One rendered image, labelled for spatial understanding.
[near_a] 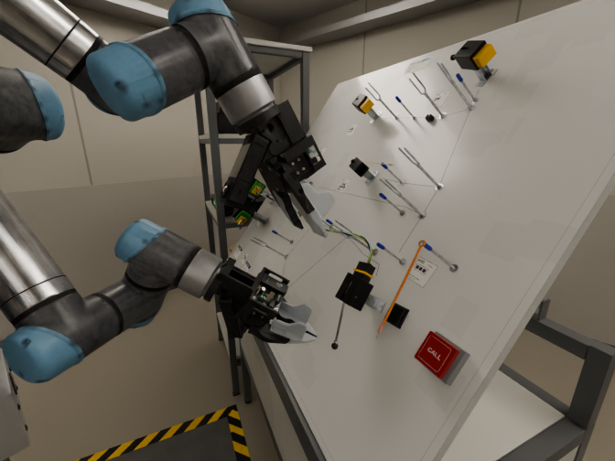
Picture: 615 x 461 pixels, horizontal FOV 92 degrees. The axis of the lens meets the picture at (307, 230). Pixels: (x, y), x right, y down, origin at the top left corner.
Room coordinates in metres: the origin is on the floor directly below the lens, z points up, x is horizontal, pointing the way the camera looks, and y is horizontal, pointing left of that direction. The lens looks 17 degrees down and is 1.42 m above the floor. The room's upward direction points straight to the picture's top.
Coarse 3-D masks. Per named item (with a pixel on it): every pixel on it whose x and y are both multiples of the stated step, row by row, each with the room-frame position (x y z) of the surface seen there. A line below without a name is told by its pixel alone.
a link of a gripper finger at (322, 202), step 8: (304, 184) 0.46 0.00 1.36; (304, 192) 0.45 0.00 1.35; (312, 192) 0.46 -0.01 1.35; (320, 192) 0.46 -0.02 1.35; (328, 192) 0.47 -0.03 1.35; (296, 200) 0.44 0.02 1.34; (312, 200) 0.45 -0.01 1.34; (320, 200) 0.46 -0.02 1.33; (328, 200) 0.46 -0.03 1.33; (320, 208) 0.45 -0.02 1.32; (328, 208) 0.46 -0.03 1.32; (304, 216) 0.45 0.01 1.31; (312, 216) 0.44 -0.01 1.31; (320, 216) 0.45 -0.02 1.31; (312, 224) 0.44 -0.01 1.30; (320, 224) 0.44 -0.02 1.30; (320, 232) 0.45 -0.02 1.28
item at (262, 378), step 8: (248, 336) 1.12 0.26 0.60; (248, 344) 1.13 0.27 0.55; (256, 344) 0.98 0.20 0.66; (248, 352) 1.14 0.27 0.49; (256, 352) 0.99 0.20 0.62; (248, 360) 1.15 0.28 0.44; (256, 360) 1.00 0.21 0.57; (256, 368) 1.00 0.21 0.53; (264, 368) 0.88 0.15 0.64; (256, 376) 1.01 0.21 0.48; (264, 376) 0.89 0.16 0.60; (256, 384) 1.02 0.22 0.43; (264, 384) 0.89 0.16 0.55; (264, 392) 0.90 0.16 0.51; (264, 400) 0.90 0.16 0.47; (264, 408) 0.91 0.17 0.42; (272, 408) 0.82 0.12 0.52; (272, 416) 0.82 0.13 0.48; (272, 424) 0.82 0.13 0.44
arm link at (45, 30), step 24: (0, 0) 0.37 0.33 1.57; (24, 0) 0.38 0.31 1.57; (48, 0) 0.40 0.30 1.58; (0, 24) 0.38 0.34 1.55; (24, 24) 0.38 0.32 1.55; (48, 24) 0.40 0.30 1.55; (72, 24) 0.42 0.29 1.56; (24, 48) 0.40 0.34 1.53; (48, 48) 0.40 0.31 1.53; (72, 48) 0.41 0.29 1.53; (96, 48) 0.43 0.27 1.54; (72, 72) 0.42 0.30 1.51; (96, 96) 0.44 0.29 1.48
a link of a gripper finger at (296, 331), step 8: (280, 320) 0.44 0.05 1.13; (272, 328) 0.44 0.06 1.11; (280, 328) 0.44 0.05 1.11; (288, 328) 0.44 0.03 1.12; (296, 328) 0.43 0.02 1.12; (304, 328) 0.43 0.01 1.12; (288, 336) 0.44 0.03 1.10; (296, 336) 0.44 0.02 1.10; (304, 336) 0.45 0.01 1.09; (312, 336) 0.46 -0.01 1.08
